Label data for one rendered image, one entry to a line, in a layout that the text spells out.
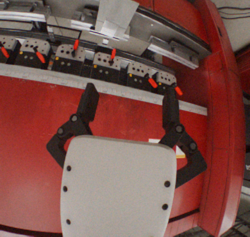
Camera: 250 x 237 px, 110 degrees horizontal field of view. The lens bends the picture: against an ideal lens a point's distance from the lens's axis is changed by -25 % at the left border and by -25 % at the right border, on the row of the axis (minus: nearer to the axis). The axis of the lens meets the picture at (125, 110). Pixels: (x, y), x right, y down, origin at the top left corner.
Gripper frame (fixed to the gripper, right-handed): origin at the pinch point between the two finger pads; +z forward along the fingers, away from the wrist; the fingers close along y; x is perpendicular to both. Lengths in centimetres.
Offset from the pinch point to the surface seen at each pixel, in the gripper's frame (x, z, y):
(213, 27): -39, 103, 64
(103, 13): -14, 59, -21
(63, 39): -36, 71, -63
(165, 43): -45, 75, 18
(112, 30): -27, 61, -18
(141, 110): -47, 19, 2
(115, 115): -42.3, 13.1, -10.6
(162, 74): -47, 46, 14
